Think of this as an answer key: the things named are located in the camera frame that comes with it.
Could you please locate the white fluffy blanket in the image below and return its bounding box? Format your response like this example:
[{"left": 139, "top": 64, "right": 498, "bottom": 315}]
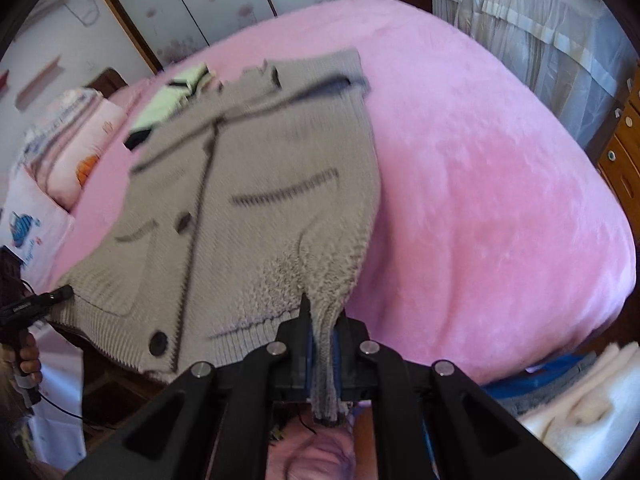
[{"left": 515, "top": 342, "right": 640, "bottom": 461}]

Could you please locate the white lace covered furniture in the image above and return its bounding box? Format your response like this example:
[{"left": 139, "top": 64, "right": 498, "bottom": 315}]
[{"left": 430, "top": 0, "right": 636, "bottom": 146}]

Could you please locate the pink bed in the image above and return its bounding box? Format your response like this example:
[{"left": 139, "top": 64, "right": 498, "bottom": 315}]
[{"left": 50, "top": 0, "right": 637, "bottom": 386}]

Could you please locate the grey cloth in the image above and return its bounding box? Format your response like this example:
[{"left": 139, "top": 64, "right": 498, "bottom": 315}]
[{"left": 492, "top": 382, "right": 571, "bottom": 418}]

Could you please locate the dark wooden headboard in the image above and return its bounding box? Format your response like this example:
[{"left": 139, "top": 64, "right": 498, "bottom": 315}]
[{"left": 87, "top": 69, "right": 131, "bottom": 99}]

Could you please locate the pale green black-trimmed garment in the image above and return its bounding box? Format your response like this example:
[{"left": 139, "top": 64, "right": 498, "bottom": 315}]
[{"left": 123, "top": 62, "right": 216, "bottom": 151}]

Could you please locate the pink wall shelf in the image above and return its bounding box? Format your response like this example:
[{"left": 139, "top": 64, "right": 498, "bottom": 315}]
[{"left": 15, "top": 57, "right": 64, "bottom": 109}]

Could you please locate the white wall hose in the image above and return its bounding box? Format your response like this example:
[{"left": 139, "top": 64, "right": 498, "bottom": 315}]
[{"left": 65, "top": 0, "right": 102, "bottom": 27}]

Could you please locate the floral sliding door wardrobe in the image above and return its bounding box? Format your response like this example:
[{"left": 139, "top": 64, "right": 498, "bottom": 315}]
[{"left": 90, "top": 0, "right": 371, "bottom": 73}]

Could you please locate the white cartoon print pillow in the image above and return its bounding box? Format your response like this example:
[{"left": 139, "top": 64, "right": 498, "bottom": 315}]
[{"left": 0, "top": 170, "right": 76, "bottom": 266}]

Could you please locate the wooden drawer cabinet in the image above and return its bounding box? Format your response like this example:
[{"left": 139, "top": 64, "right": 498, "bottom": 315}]
[{"left": 595, "top": 67, "right": 640, "bottom": 211}]

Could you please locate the grey knitted cardigan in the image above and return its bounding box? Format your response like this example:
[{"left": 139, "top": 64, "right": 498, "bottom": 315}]
[{"left": 50, "top": 47, "right": 383, "bottom": 428}]

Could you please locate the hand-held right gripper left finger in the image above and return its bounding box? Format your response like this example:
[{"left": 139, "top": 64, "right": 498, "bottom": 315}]
[{"left": 65, "top": 292, "right": 321, "bottom": 480}]

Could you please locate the folded floral quilt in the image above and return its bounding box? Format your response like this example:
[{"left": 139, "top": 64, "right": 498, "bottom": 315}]
[{"left": 15, "top": 87, "right": 108, "bottom": 171}]

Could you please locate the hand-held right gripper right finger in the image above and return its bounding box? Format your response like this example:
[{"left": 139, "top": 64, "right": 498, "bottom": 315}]
[{"left": 332, "top": 310, "right": 581, "bottom": 480}]

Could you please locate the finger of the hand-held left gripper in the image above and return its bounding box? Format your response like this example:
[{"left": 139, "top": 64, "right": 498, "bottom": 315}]
[{"left": 47, "top": 284, "right": 75, "bottom": 307}]

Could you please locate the person's left hand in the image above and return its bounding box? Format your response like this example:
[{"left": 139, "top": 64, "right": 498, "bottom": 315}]
[{"left": 15, "top": 332, "right": 44, "bottom": 385}]

